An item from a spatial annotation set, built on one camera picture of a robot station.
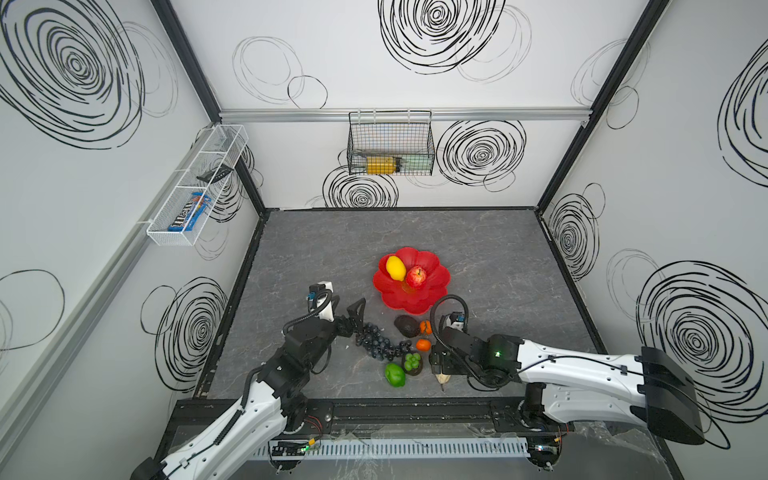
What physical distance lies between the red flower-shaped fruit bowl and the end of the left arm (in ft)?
0.74

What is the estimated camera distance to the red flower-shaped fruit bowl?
0.96 meters

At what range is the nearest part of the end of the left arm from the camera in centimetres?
57
